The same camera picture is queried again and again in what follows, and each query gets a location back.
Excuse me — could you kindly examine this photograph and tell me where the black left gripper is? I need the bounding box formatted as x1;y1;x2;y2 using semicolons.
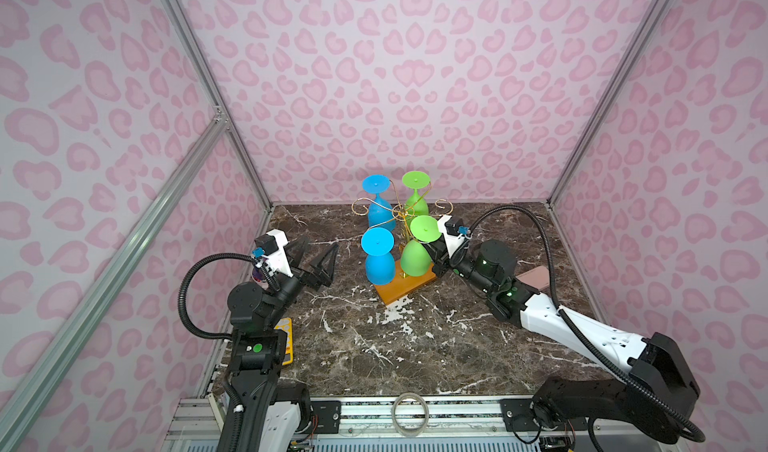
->
263;235;336;334

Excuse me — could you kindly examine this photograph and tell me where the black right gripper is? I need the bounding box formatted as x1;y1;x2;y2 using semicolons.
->
417;233;497;296

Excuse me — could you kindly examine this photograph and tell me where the green wine glass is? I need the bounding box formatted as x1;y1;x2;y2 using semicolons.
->
400;215;442;277
402;170;431;219

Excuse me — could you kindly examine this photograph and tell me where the gold wire rack wooden base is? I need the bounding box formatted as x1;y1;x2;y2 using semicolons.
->
352;192;454;307

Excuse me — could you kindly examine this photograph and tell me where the blue wine glass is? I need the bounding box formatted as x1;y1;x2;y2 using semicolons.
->
362;174;396;232
361;227;396;286

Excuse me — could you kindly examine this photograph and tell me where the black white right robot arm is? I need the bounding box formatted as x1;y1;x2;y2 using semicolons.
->
425;239;705;444

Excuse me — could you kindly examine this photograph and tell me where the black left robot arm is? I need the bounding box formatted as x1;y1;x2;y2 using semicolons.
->
217;233;338;451

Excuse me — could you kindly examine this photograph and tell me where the pink pen holder cup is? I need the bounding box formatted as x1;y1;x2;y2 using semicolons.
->
251;259;268;288

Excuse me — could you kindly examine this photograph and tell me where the yellow calculator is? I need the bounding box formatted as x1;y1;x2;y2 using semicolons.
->
274;317;294;366

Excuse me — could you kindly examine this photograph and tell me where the pink pencil case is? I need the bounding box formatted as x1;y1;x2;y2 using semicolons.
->
516;266;550;292

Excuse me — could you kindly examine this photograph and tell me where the clear tape roll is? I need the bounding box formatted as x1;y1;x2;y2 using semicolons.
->
390;392;430;438

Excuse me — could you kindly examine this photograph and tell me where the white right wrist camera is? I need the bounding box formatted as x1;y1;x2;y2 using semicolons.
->
437;214;469;256

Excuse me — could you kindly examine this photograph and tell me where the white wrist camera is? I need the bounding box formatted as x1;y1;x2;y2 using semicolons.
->
437;214;469;256
251;229;293;280

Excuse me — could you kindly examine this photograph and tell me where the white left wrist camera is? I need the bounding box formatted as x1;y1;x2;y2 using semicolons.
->
251;229;293;280

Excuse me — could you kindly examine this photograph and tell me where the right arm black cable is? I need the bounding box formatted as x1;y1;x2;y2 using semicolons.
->
464;204;708;444

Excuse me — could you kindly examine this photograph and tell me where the aluminium front rail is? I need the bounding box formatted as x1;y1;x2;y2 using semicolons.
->
157;394;691;452

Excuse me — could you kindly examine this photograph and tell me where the aluminium frame strut left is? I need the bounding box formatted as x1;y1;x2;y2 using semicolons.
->
1;115;227;451

